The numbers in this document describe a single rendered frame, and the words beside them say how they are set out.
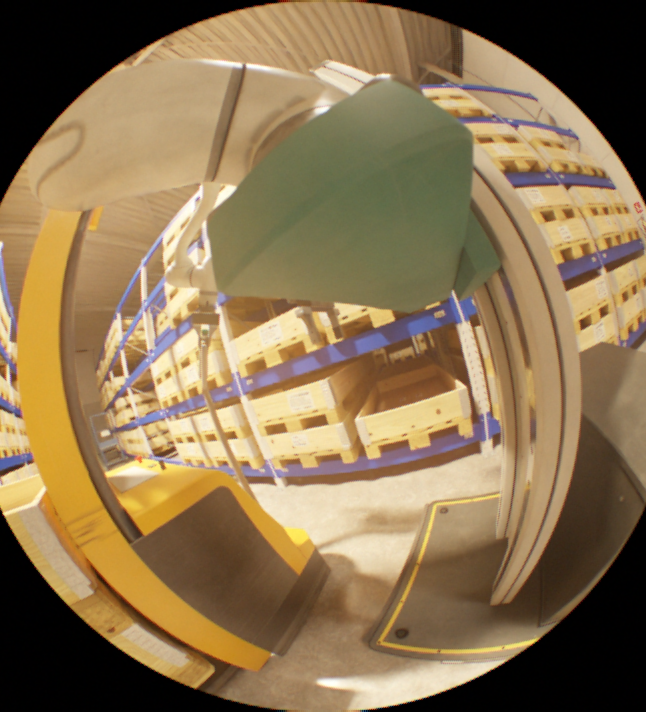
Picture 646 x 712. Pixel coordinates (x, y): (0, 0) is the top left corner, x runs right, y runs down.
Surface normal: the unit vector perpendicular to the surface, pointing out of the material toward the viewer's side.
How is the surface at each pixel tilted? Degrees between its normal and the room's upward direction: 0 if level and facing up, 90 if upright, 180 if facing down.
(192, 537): 90
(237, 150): 167
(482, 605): 0
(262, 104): 142
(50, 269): 90
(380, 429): 90
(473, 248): 90
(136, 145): 173
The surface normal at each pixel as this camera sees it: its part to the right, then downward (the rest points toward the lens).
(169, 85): 0.61, 0.49
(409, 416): -0.35, 0.09
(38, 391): 0.88, -0.31
